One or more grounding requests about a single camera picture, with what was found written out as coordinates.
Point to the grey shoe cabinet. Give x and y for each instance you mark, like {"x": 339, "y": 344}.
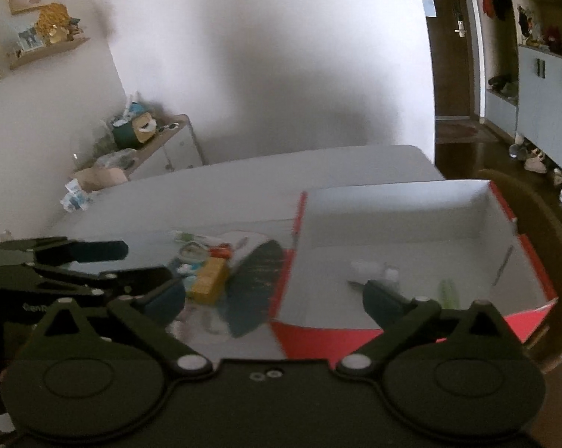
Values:
{"x": 538, "y": 49}

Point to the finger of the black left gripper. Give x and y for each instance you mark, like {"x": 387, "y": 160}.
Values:
{"x": 62, "y": 250}
{"x": 132, "y": 282}

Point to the dark wooden door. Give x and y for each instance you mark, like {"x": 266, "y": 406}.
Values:
{"x": 451, "y": 57}

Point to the clear plastic bag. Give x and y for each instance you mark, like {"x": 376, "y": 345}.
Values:
{"x": 122, "y": 159}

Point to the patterned glass table mat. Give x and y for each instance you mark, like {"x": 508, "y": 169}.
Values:
{"x": 237, "y": 326}

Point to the wooden wall shelf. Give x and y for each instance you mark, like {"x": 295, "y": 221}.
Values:
{"x": 22, "y": 58}

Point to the yellow flower decoration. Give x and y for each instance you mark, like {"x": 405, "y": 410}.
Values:
{"x": 51, "y": 16}

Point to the white blue tube pack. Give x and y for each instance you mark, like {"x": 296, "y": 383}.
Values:
{"x": 76, "y": 199}

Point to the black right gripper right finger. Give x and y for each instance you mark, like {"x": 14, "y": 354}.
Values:
{"x": 447, "y": 374}

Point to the yellow small carton box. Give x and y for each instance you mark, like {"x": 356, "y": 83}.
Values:
{"x": 210, "y": 281}

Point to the green tissue box holder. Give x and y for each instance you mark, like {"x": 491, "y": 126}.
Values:
{"x": 134, "y": 133}

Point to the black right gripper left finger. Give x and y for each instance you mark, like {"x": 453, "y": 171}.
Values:
{"x": 90, "y": 372}

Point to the brown cardboard box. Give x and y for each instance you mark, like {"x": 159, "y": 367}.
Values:
{"x": 95, "y": 179}

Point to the red white cardboard box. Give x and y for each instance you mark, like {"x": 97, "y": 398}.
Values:
{"x": 451, "y": 241}

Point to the white sideboard cabinet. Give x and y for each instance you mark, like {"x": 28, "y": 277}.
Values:
{"x": 173, "y": 148}

